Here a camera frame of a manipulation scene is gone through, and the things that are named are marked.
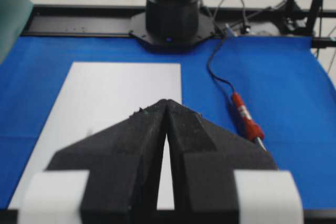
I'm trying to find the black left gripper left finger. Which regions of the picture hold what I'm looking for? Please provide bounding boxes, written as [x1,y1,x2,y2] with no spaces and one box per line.
[17,99,169,224]

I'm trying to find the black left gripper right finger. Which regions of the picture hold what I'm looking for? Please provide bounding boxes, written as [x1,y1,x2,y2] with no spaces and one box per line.
[166,99,305,224]

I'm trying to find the red soldering iron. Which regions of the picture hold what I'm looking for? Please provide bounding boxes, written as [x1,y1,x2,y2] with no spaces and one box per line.
[231,92,266,151]

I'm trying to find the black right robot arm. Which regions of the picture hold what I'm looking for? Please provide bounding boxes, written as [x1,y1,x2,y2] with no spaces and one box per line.
[129,0,215,49]

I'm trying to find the white board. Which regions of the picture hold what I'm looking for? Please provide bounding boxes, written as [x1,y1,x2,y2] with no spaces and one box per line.
[9,62,182,209]

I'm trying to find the blue table cloth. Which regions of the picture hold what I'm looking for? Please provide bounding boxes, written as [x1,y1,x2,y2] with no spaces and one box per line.
[1,37,335,209]

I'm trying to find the teal backdrop curtain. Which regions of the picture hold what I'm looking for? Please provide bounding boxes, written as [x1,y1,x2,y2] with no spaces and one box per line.
[1,0,33,62]

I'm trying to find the black soldering iron cable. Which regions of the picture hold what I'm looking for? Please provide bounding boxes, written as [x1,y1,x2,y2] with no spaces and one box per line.
[207,0,249,96]

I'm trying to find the black metal frame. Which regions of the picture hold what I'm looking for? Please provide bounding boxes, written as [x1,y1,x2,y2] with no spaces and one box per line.
[22,0,335,48]

